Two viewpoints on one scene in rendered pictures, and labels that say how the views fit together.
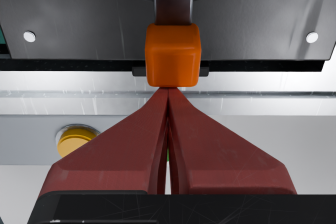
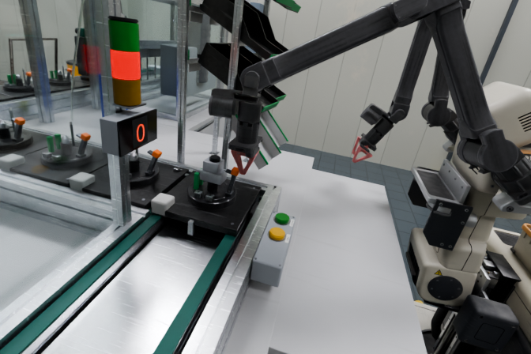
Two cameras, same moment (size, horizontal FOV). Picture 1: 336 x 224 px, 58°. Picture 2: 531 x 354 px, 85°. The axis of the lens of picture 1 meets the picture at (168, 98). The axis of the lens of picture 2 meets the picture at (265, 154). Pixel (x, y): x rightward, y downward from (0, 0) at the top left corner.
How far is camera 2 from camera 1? 77 cm
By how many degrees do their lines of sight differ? 78
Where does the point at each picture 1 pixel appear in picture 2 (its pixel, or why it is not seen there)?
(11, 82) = (245, 239)
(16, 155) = (277, 254)
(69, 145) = (273, 232)
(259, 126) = (305, 227)
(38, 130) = (267, 242)
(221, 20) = (243, 197)
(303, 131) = (309, 217)
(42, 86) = (250, 233)
